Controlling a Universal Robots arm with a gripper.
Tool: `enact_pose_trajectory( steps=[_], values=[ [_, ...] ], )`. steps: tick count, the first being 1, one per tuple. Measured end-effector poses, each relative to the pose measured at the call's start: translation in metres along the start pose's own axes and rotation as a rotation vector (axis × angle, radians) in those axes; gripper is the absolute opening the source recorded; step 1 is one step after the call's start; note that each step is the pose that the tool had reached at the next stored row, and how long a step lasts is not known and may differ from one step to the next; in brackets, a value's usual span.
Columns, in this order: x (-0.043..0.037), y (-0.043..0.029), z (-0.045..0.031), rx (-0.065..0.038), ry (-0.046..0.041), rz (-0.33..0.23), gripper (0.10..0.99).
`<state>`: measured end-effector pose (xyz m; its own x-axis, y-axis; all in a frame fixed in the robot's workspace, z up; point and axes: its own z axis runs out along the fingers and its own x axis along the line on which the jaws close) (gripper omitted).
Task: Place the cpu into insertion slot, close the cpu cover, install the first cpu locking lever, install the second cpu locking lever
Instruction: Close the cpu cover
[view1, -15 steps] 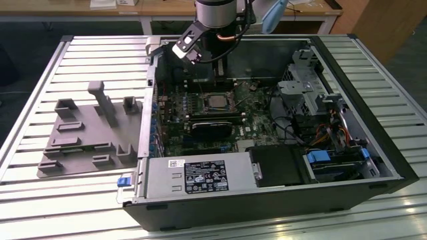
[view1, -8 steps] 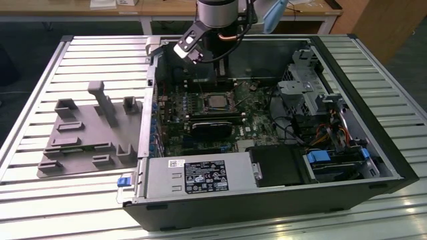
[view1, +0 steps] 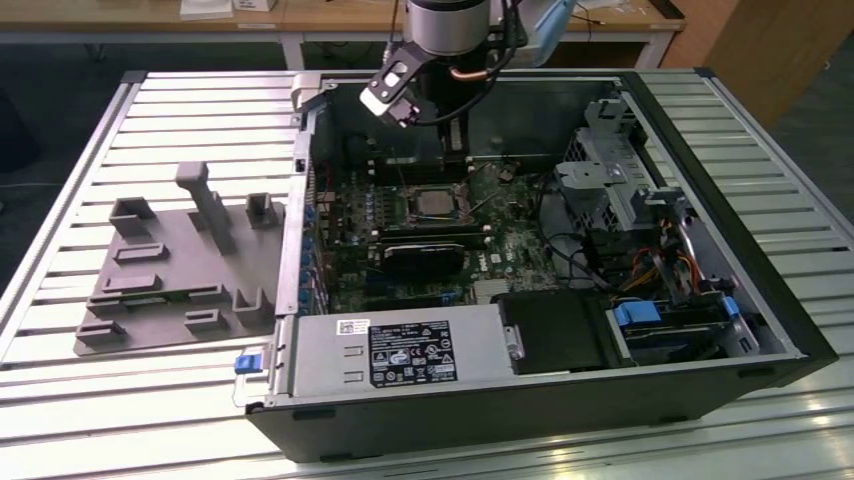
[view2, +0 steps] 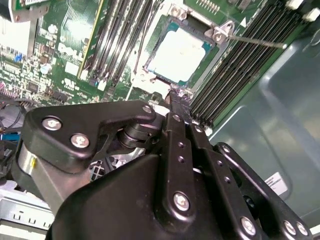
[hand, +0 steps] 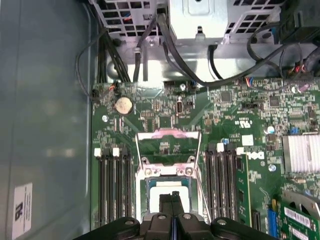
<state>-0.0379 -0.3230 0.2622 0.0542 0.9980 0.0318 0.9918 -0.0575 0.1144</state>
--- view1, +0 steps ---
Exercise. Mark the grey power supply with label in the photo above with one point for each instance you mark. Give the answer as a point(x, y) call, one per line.
point(320, 360)

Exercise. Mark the wooden cabinet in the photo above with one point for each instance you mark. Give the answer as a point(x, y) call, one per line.
point(767, 50)

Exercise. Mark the long black RAM slot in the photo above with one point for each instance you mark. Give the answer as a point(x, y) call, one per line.
point(430, 229)
point(430, 240)

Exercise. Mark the CPU socket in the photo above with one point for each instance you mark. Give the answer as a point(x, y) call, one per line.
point(402, 206)

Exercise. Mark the black graphics card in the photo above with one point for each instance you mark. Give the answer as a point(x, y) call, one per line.
point(420, 256)

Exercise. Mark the blue disk carrier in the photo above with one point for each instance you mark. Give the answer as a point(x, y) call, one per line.
point(634, 312)

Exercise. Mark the blue plastic tab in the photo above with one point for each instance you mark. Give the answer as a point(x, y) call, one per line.
point(730, 307)

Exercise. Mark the pale blue teach pendant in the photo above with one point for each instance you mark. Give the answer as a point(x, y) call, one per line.
point(550, 25)

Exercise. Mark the grey parts rack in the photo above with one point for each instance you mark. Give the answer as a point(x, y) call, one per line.
point(167, 260)

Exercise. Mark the white box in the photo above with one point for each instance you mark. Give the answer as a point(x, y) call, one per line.
point(256, 5)
point(207, 9)

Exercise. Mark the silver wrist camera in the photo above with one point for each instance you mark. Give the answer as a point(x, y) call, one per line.
point(394, 90)

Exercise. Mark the black plastic drive bay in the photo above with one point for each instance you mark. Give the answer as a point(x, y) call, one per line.
point(554, 330)

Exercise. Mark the green motherboard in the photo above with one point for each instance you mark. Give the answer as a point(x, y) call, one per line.
point(514, 240)

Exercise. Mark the silver chipset heatsink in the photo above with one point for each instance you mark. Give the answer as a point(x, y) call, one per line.
point(490, 291)

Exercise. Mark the grey metal drive cage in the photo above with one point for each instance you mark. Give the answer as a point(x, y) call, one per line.
point(600, 200)

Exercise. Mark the wooden desk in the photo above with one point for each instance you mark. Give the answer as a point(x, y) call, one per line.
point(100, 22)

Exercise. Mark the blue case latch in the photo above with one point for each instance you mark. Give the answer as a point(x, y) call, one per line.
point(248, 364)

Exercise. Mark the silver CPU with green edge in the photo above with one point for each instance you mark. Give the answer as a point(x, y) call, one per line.
point(428, 201)

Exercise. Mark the black open PC case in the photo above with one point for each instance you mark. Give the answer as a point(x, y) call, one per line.
point(467, 430)

